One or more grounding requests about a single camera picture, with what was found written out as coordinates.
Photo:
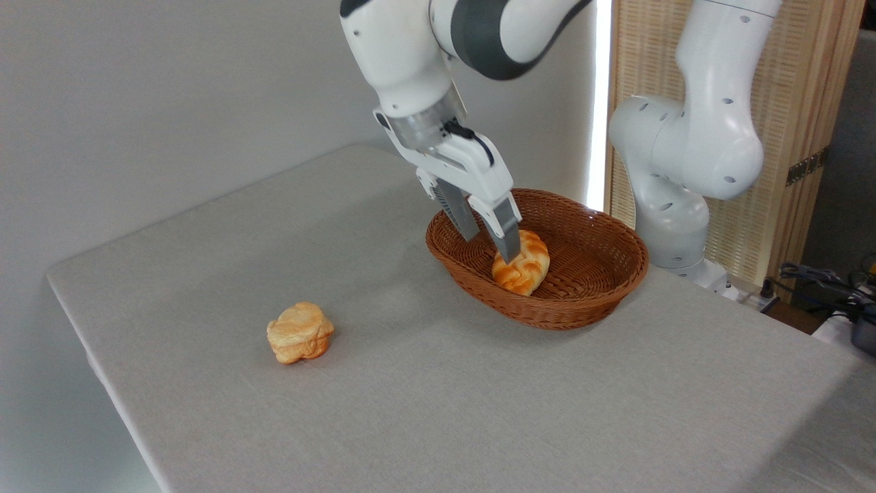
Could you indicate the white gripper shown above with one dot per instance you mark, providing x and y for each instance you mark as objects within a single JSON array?
[{"x": 465, "y": 168}]

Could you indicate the braided glazed bread roll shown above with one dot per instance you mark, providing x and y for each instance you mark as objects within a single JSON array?
[{"x": 528, "y": 275}]

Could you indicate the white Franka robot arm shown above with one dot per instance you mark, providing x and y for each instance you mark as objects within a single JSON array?
[{"x": 712, "y": 137}]

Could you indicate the flaky layered bread piece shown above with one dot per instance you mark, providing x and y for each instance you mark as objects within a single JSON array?
[{"x": 299, "y": 333}]

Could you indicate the brown oval wicker basket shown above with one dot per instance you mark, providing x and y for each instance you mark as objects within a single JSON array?
[{"x": 588, "y": 274}]

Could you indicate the grey tablecloth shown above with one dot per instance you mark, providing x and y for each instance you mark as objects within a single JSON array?
[{"x": 438, "y": 411}]

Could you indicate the white power strip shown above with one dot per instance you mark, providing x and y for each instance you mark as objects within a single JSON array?
[{"x": 753, "y": 298}]

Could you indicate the dark metal screen hinge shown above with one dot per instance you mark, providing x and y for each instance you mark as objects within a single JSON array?
[{"x": 807, "y": 166}]

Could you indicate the bamboo folding screen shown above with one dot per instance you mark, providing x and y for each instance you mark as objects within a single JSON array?
[{"x": 801, "y": 68}]

